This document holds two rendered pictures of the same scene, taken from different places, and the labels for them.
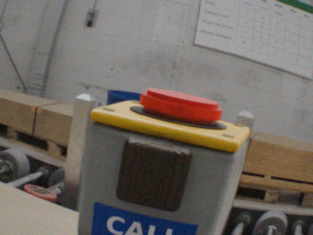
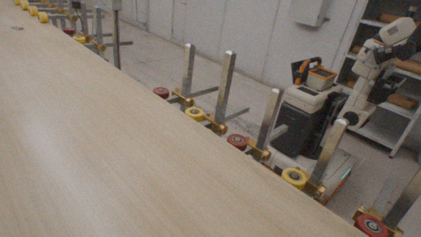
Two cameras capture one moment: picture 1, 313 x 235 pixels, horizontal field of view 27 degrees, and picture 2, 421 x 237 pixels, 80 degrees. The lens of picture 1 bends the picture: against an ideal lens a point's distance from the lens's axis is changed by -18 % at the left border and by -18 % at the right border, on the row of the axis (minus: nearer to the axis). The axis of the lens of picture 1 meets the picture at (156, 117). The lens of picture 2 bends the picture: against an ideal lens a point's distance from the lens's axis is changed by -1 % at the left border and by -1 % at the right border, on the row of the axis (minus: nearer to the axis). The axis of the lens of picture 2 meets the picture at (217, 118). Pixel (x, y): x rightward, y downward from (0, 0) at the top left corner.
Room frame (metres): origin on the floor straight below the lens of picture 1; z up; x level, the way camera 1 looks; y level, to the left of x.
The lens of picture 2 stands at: (1.48, 1.45, 1.45)
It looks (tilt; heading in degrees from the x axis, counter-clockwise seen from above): 30 degrees down; 209
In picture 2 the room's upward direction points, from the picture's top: 10 degrees clockwise
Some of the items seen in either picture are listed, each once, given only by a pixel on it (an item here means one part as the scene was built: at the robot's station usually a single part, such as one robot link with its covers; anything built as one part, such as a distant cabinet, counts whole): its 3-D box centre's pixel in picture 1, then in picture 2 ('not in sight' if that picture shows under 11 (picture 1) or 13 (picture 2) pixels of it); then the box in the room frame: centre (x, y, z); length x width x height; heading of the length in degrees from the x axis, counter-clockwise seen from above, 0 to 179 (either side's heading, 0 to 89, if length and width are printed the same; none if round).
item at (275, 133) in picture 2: not in sight; (260, 141); (0.53, 1.18, 0.81); 0.43 x 0.03 x 0.04; 169
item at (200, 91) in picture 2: not in sight; (190, 95); (0.44, 0.69, 0.83); 0.43 x 0.03 x 0.04; 169
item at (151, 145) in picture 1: (153, 176); not in sight; (0.34, 0.00, 1.20); 0.03 x 0.01 x 0.03; 79
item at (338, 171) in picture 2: not in sight; (304, 160); (-0.47, 1.31, 0.16); 0.67 x 0.64 x 0.25; 79
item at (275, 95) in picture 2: not in sight; (262, 141); (0.60, 1.21, 0.87); 0.04 x 0.04 x 0.48; 79
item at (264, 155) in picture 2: not in sight; (255, 149); (0.60, 1.19, 0.81); 0.14 x 0.06 x 0.05; 79
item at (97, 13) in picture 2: not in sight; (99, 40); (0.33, -0.27, 0.89); 0.04 x 0.04 x 0.48; 79
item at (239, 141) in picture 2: not in sight; (235, 149); (0.72, 1.15, 0.85); 0.08 x 0.08 x 0.11
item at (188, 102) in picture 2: not in sight; (182, 98); (0.51, 0.69, 0.84); 0.14 x 0.06 x 0.05; 79
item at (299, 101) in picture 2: not in sight; (311, 112); (-0.49, 1.22, 0.59); 0.55 x 0.34 x 0.83; 169
